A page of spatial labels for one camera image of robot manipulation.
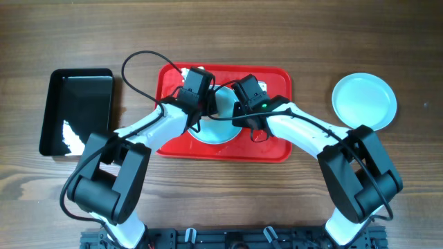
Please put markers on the light blue plate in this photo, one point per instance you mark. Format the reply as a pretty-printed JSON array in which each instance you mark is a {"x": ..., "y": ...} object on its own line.
[
  {"x": 364, "y": 99},
  {"x": 214, "y": 132}
]

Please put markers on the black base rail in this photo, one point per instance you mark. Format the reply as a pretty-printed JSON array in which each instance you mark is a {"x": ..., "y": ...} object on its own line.
[{"x": 296, "y": 238}]

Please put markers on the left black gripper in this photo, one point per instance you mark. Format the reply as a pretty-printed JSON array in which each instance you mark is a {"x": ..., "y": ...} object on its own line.
[{"x": 212, "y": 102}]

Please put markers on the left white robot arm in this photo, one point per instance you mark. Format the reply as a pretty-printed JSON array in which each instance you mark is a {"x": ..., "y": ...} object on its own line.
[{"x": 109, "y": 177}]

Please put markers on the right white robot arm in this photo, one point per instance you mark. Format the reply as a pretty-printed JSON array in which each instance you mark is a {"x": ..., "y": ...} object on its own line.
[{"x": 358, "y": 172}]

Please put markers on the black water basin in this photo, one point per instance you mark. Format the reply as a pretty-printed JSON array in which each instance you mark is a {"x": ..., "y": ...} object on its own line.
[{"x": 78, "y": 103}]

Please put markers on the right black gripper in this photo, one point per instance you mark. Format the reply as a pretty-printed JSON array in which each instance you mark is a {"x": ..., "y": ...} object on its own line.
[{"x": 237, "y": 117}]

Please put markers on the red plastic tray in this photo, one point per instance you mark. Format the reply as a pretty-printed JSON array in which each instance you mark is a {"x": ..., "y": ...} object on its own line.
[{"x": 246, "y": 146}]

